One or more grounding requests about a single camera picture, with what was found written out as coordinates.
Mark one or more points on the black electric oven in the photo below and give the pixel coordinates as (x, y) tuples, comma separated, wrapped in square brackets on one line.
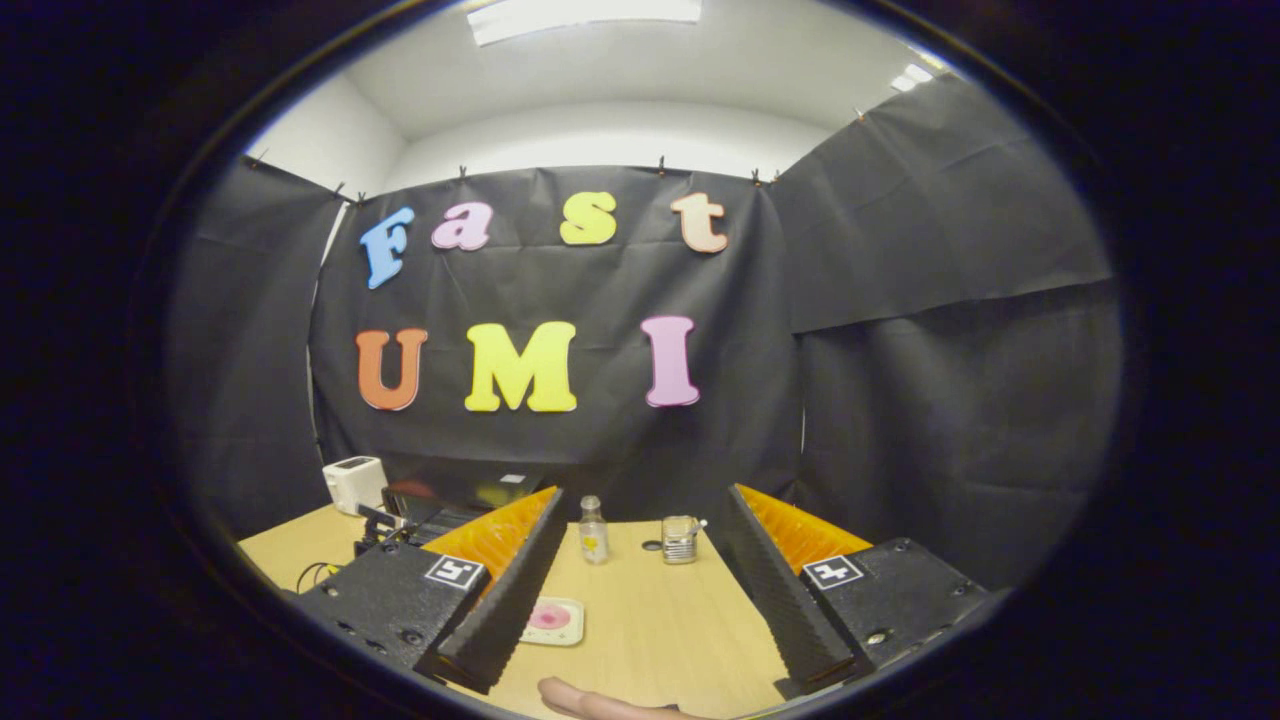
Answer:
[(470, 482)]

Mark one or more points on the long ceiling light panel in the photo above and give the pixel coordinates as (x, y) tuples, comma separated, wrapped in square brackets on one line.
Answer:
[(585, 15)]

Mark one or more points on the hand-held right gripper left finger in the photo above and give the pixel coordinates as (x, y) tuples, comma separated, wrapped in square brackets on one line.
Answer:
[(505, 600)]

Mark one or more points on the small ceiling light panel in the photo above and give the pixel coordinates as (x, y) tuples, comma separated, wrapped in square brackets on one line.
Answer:
[(915, 75)]

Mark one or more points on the cream square plate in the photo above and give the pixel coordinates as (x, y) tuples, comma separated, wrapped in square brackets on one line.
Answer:
[(570, 632)]

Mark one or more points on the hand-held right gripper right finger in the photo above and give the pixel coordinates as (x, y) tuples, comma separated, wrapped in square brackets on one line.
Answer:
[(775, 600)]

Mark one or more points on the white toaster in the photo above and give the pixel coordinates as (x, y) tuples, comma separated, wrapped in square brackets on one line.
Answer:
[(355, 485)]

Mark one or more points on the black backdrop cloth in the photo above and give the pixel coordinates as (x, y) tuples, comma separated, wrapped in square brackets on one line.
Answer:
[(900, 300)]

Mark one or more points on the clear bottle with yellow label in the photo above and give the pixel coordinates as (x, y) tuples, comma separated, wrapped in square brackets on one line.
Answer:
[(594, 540)]

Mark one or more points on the pink round food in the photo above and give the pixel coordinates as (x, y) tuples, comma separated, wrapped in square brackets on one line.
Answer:
[(552, 617)]

